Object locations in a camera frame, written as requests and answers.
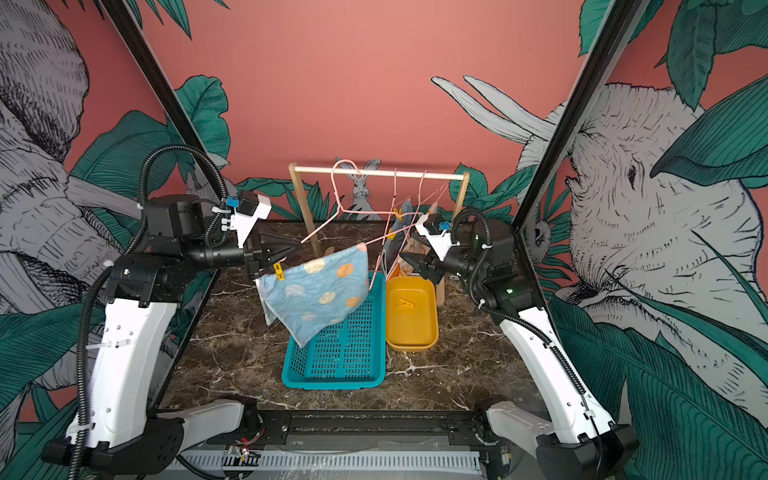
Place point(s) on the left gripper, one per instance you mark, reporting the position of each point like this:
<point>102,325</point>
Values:
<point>270,248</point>

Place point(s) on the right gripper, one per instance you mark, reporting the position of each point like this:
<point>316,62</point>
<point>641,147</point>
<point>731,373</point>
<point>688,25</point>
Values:
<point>427,269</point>

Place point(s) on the blue dotted towel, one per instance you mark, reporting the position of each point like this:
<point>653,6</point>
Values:
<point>316,294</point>

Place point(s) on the pink wire hanger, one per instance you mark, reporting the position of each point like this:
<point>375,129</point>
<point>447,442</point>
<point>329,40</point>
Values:
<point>360,210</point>

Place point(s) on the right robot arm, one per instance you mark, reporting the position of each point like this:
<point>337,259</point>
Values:
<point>579,439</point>

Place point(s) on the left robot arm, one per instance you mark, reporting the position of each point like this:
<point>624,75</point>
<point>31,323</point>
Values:
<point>126,313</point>

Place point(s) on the pink hanger right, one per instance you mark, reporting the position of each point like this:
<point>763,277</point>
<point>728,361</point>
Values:
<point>416,209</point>

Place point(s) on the cream orange towel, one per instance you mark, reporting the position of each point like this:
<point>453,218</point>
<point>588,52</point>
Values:
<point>412,245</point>

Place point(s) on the dark blue towel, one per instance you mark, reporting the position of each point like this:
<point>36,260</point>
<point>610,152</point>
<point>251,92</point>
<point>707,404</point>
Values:
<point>395,240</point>

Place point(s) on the yellow plastic tray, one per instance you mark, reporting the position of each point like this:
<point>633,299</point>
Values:
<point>411,330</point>

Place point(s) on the teal plastic basket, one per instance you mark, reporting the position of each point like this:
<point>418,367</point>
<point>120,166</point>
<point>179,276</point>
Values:
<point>350,355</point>

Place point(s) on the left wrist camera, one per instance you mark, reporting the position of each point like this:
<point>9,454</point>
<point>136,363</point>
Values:
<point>241,213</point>

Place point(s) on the white slotted cable duct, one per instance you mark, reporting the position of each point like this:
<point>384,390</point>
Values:
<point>462,462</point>

